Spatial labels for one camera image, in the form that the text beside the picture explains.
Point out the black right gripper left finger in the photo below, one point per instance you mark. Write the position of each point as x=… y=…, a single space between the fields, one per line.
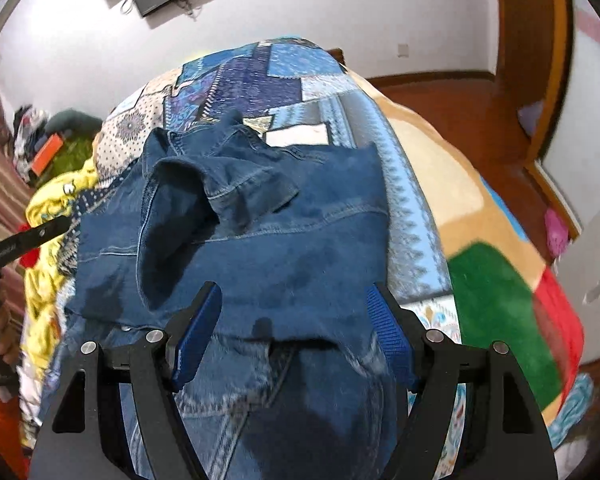
x=104 y=394

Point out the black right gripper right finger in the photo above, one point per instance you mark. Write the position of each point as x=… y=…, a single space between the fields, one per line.
x=504 y=434

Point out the blue denim jacket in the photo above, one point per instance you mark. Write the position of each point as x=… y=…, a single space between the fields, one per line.
x=293 y=384

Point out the left hand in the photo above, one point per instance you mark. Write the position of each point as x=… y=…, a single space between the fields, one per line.
x=9 y=339

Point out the red plush toy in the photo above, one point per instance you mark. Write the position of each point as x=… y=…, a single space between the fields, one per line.
x=30 y=254

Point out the yellow cartoon fleece blanket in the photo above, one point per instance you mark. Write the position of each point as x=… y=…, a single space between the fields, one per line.
x=41 y=331

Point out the orange box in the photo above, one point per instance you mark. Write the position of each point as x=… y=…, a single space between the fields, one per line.
x=46 y=153

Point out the green cushion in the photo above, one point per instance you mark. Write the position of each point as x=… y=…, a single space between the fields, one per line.
x=77 y=131

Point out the blue patchwork bedspread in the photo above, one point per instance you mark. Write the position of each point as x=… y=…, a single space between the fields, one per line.
x=290 y=92

